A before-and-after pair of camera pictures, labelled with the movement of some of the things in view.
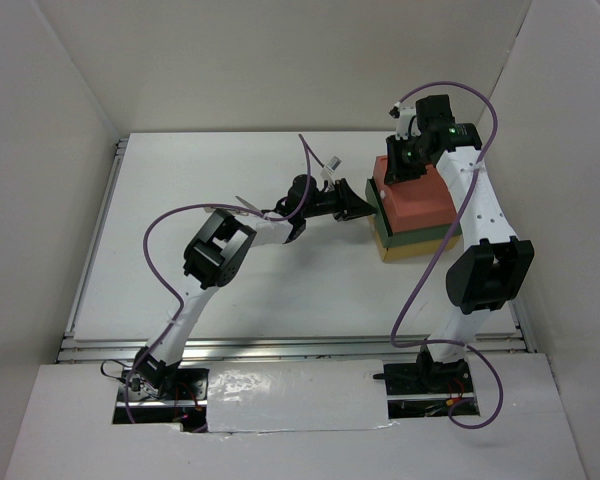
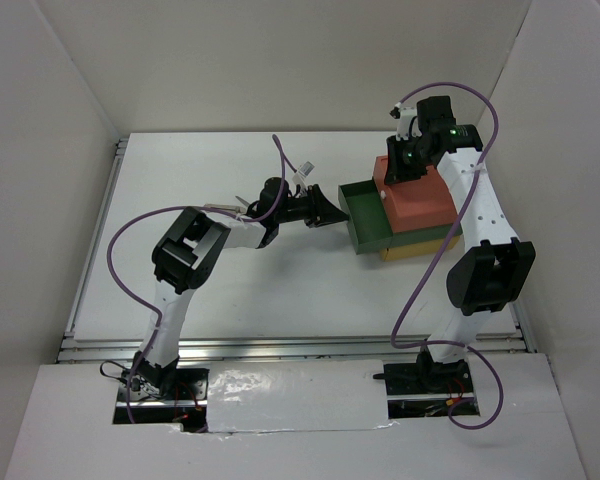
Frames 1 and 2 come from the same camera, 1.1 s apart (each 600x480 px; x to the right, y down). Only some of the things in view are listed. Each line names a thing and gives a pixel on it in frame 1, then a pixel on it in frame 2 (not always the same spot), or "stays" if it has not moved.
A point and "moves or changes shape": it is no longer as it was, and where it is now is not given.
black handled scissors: (247, 204) stays
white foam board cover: (300, 395) stays
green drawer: (408, 237) moves or changes shape
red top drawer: (418, 202) stays
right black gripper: (395, 171) stays
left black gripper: (347, 204) → (320, 212)
